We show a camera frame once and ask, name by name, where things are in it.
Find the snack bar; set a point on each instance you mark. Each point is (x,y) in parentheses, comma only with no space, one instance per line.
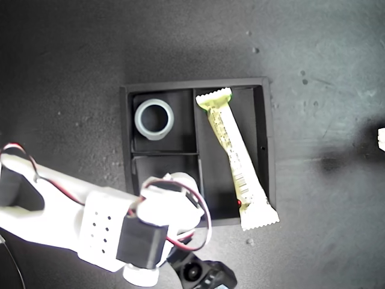
(234,150)

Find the black tray with wells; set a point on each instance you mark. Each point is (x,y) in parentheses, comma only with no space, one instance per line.
(186,84)

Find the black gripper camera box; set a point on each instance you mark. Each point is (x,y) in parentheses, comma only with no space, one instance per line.
(207,274)

